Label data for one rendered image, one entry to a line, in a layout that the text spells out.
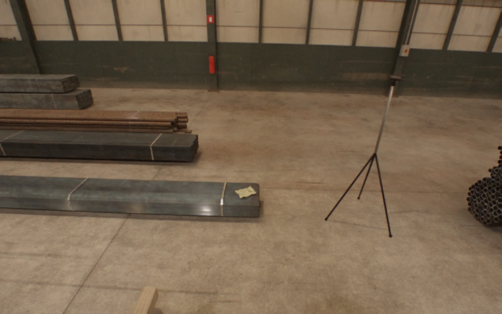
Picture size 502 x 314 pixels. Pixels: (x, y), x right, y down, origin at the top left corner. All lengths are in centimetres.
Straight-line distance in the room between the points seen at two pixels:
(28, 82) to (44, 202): 495
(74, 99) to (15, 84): 147
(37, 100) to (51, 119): 238
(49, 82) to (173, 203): 559
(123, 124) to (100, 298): 320
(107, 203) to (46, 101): 515
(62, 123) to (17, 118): 88
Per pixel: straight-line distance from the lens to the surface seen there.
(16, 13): 1126
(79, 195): 335
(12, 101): 859
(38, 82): 799
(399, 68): 971
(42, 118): 587
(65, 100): 767
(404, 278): 274
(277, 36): 885
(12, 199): 387
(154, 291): 215
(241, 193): 283
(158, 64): 931
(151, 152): 407
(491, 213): 380
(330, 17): 913
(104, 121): 517
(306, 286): 238
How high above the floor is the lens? 189
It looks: 27 degrees down
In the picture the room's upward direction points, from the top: 1 degrees clockwise
